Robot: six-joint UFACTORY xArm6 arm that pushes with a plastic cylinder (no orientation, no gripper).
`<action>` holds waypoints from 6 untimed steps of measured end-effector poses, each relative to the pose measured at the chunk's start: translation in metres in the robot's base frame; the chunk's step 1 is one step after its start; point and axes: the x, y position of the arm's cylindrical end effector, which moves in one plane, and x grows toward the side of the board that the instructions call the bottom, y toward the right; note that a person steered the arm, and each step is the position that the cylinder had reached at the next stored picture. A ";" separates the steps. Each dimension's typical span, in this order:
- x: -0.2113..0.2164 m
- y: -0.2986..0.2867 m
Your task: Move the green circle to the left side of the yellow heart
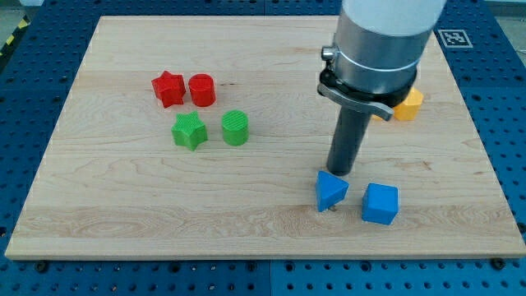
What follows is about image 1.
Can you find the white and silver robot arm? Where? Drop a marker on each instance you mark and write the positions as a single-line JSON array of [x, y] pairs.
[[373, 59]]

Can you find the yellow heart block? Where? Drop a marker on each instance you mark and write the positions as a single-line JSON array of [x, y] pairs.
[[409, 108]]

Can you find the green cylinder block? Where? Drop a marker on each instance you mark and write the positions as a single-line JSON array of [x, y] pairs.
[[235, 126]]

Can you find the green star block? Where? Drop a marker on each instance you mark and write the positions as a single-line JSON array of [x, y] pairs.
[[189, 130]]

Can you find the blue triangle block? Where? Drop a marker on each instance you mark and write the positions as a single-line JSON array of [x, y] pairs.
[[330, 190]]

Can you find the wooden board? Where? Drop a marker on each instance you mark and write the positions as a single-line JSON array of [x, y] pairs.
[[112, 185]]

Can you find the red cylinder block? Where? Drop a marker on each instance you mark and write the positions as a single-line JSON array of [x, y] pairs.
[[202, 89]]

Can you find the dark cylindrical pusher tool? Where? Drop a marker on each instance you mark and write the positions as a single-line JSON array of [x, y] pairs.
[[347, 139]]

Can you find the red star block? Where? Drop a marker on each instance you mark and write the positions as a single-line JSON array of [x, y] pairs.
[[169, 89]]

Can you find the blue cube block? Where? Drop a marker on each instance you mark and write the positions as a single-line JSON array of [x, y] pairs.
[[380, 203]]

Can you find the black white fiducial marker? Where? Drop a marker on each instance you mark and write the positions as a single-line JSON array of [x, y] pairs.
[[455, 39]]

